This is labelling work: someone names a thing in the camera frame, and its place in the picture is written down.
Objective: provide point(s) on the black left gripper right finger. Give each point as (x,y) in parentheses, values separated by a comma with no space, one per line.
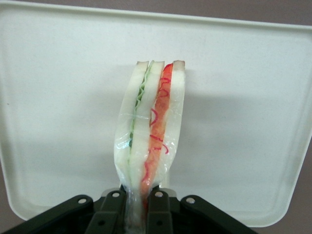
(195,217)

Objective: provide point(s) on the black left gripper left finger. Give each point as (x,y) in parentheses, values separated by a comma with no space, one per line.
(73,217)

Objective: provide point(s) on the triangle sandwich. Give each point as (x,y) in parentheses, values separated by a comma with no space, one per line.
(156,122)

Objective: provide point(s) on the cream plastic tray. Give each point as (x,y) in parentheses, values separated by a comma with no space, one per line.
(61,109)

